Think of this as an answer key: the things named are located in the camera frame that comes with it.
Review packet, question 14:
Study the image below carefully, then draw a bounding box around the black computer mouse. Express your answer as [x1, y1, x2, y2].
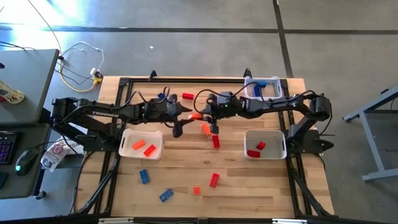
[14, 147, 40, 177]

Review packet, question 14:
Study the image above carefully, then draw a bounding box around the thin beige cable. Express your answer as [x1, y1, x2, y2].
[27, 0, 62, 54]

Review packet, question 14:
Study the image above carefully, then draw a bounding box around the white cable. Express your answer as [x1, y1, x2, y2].
[60, 40, 105, 76]

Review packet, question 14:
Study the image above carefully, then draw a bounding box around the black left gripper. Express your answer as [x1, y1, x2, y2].
[155, 94, 195, 139]

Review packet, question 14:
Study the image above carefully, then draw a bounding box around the silver metal bracket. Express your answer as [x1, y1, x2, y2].
[98, 217, 135, 224]
[272, 218, 308, 224]

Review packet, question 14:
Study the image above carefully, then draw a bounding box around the yellow cable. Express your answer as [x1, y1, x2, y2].
[58, 60, 103, 93]

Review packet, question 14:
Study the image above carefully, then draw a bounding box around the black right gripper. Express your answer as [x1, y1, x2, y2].
[198, 91, 241, 134]

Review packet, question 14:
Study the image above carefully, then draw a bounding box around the gray metal table frame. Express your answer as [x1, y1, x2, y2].
[342, 84, 398, 184]

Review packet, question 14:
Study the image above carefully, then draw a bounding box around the dark gray desk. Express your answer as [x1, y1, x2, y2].
[0, 123, 52, 200]

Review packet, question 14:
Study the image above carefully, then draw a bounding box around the white printed box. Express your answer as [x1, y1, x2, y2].
[68, 139, 85, 156]

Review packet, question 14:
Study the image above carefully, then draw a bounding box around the white snack packet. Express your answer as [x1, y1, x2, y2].
[40, 141, 72, 173]

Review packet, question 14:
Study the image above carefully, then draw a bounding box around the white plastic bin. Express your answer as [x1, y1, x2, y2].
[118, 128, 164, 161]
[243, 129, 288, 161]

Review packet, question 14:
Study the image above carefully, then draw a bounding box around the clear plastic bin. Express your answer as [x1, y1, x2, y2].
[243, 75, 284, 105]

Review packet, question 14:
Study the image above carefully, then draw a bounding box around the black keyboard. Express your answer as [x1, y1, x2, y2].
[0, 131, 19, 166]

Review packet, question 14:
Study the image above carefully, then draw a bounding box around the white tag number 26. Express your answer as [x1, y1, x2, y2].
[0, 80, 25, 105]

